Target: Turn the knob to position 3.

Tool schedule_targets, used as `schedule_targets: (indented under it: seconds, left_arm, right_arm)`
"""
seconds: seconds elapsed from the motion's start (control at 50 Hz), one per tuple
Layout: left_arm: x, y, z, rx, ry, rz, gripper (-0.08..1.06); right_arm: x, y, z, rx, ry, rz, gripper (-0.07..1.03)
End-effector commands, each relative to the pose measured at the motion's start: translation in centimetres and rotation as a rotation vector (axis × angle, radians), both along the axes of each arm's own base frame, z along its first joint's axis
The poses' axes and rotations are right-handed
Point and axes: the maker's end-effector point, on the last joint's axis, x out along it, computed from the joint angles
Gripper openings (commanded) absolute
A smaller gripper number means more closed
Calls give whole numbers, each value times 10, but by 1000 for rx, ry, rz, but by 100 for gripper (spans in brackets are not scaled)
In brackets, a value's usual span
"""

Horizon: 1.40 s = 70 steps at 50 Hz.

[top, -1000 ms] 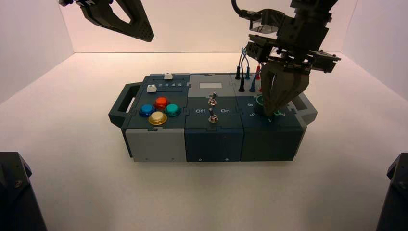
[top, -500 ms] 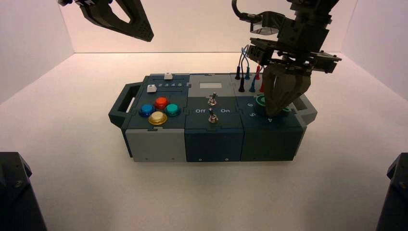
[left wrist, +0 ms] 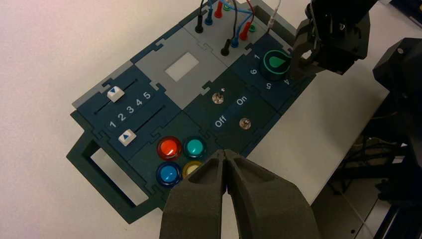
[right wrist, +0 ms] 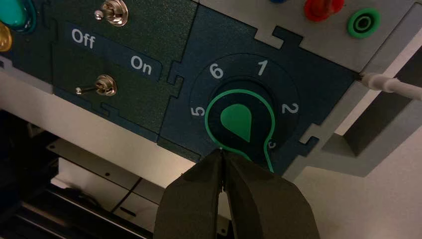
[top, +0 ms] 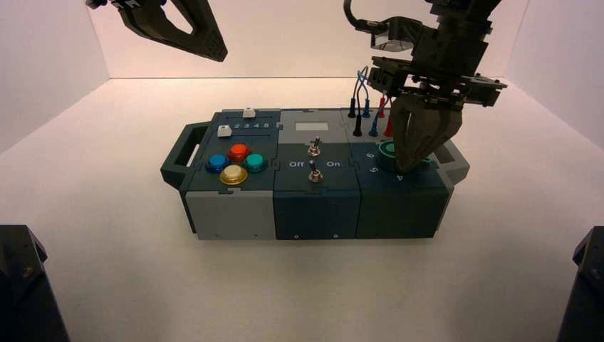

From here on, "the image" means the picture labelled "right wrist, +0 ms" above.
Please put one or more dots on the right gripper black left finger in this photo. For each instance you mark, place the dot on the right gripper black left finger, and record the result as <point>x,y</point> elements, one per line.
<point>191,204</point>

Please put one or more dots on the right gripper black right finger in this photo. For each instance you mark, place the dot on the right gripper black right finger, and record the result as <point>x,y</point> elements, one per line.
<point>267,207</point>

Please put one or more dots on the dark rotary knob green teardrop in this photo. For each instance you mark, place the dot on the dark rotary knob green teardrop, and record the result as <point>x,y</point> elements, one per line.
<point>235,122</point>

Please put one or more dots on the dark green grey task box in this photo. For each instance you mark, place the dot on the dark green grey task box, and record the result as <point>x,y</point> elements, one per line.
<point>214,39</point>

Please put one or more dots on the red banana plug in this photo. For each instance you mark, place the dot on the red banana plug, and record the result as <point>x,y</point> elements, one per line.
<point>321,9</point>

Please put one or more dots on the green banana socket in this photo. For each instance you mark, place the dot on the green banana socket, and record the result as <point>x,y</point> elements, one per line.
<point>363,23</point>

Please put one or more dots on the yellow push button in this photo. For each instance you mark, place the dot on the yellow push button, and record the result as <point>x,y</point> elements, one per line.
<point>4,36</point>

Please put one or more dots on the teal push button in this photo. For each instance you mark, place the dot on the teal push button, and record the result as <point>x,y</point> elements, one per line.
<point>13,13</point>

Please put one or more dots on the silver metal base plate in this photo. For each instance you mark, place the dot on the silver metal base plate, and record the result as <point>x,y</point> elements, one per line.
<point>99,168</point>

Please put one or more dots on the metal toggle switch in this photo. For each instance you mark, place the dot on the metal toggle switch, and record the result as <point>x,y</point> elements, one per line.
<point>105,85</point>
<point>113,11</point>

